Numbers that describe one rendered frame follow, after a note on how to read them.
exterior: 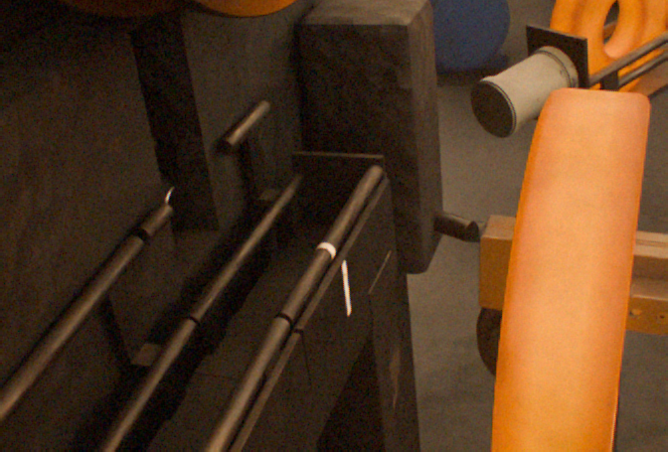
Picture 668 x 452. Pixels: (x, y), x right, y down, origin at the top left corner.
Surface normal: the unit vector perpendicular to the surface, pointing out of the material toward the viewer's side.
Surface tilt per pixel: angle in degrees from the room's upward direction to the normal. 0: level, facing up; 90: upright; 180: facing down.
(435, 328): 0
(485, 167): 0
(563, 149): 18
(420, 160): 90
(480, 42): 90
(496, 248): 90
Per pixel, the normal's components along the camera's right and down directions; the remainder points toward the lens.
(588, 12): 0.60, 0.32
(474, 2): 0.02, 0.47
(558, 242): -0.26, -0.35
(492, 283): -0.32, 0.48
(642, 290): -0.06, -0.87
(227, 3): 0.94, 0.07
